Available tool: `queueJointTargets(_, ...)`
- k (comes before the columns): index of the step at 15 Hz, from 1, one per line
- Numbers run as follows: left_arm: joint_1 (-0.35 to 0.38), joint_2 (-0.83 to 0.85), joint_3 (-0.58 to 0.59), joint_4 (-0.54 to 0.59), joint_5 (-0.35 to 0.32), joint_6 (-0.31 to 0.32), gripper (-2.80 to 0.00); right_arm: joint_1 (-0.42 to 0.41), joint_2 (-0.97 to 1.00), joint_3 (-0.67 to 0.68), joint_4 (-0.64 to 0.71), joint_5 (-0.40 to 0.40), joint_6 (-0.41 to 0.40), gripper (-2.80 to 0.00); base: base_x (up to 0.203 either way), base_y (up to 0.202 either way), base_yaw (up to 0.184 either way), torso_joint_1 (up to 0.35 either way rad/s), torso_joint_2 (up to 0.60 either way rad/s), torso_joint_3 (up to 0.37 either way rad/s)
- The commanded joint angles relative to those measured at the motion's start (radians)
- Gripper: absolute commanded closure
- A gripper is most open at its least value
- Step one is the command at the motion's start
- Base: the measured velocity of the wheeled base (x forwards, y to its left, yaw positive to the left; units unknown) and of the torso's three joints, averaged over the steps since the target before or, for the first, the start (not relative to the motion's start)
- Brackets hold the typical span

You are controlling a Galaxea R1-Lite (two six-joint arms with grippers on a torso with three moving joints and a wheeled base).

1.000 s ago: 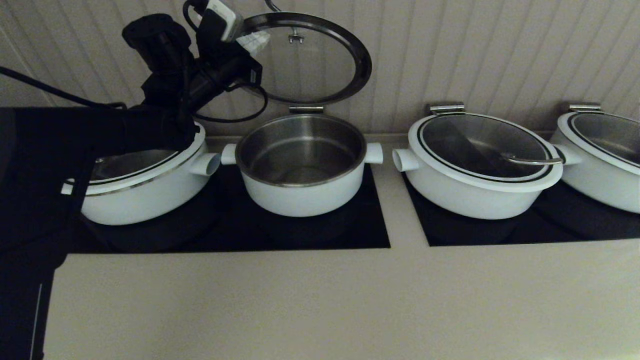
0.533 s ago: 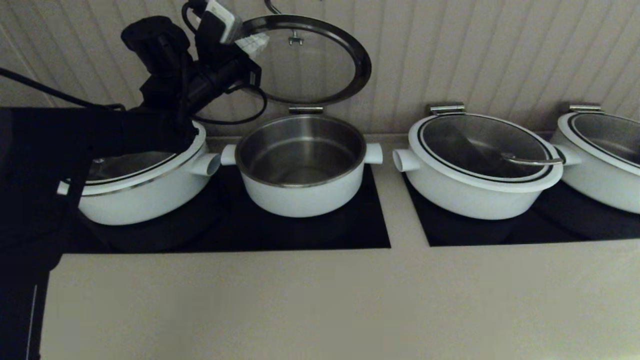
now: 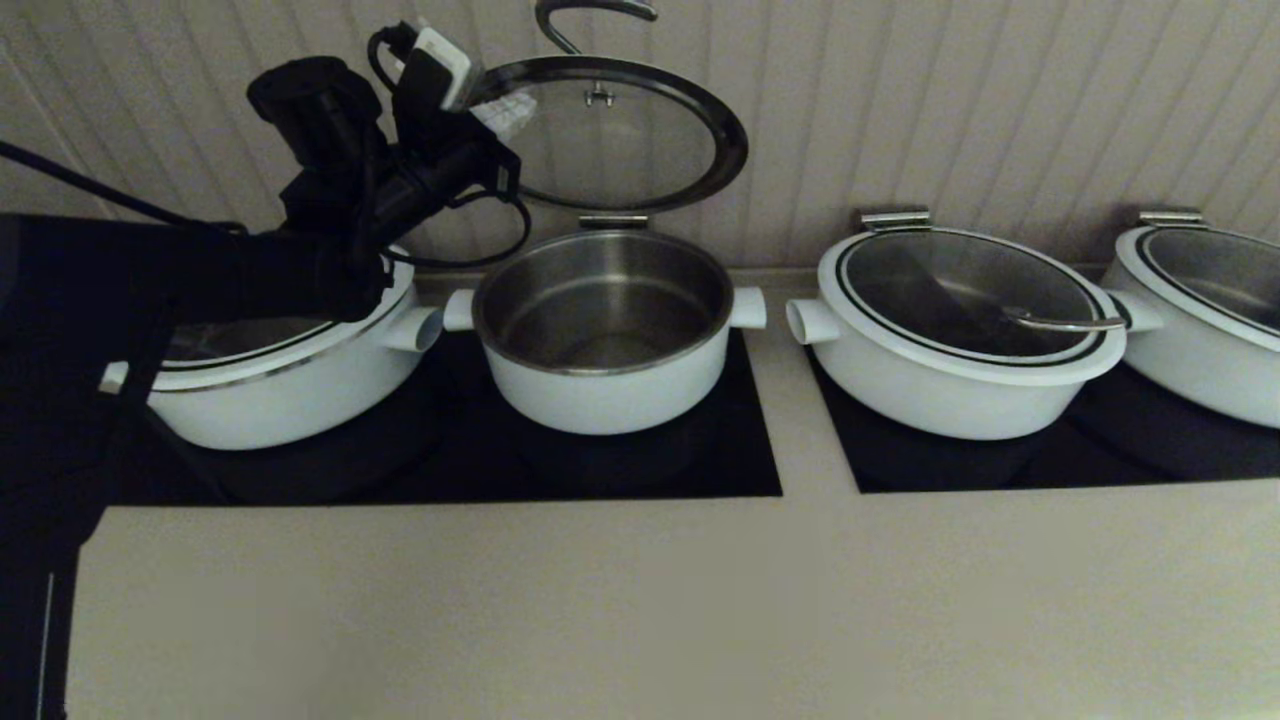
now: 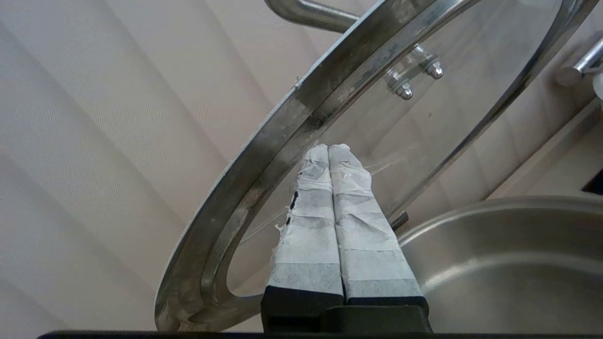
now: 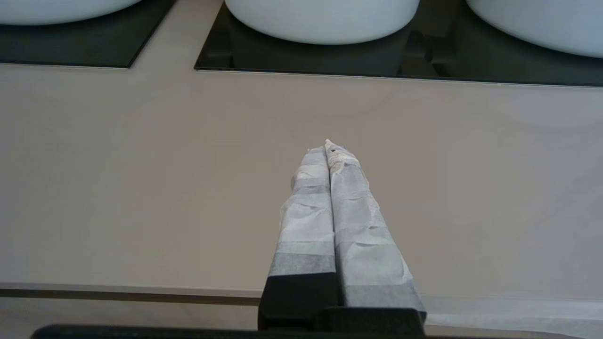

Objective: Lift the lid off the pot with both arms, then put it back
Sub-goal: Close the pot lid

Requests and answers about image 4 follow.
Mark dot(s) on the small white pot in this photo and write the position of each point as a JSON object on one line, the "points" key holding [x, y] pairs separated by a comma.
{"points": [[494, 273]]}

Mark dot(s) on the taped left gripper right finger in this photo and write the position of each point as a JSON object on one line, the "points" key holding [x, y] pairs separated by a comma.
{"points": [[372, 254]]}

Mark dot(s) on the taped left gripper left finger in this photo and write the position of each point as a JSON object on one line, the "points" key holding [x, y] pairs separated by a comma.
{"points": [[306, 254]]}

